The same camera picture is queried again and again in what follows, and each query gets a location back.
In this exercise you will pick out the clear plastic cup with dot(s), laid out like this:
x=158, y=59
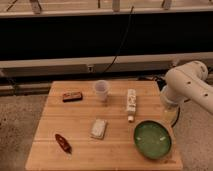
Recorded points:
x=101, y=89

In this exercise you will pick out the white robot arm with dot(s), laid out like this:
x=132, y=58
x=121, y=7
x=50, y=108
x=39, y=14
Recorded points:
x=186, y=81

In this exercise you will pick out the brown rectangular block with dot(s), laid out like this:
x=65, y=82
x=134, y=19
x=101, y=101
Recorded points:
x=72, y=96

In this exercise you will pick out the green bowl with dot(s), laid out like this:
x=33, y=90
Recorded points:
x=152, y=139

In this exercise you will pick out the white tube bottle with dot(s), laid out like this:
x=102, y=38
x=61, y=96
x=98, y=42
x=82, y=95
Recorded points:
x=131, y=104

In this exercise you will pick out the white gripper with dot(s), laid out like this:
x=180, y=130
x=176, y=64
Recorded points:
x=171, y=114

